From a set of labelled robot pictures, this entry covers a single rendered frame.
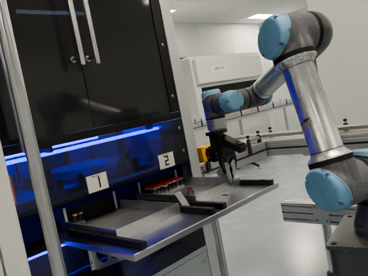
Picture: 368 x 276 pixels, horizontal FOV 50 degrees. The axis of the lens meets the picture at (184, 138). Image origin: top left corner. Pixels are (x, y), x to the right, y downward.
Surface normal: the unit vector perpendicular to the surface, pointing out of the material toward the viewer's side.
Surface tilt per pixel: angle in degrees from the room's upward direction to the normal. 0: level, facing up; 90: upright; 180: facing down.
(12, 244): 90
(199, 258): 90
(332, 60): 90
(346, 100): 90
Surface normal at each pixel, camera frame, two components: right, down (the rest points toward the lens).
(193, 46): 0.69, -0.07
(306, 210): -0.69, 0.19
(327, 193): -0.83, 0.32
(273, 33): -0.90, 0.07
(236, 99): 0.44, -0.03
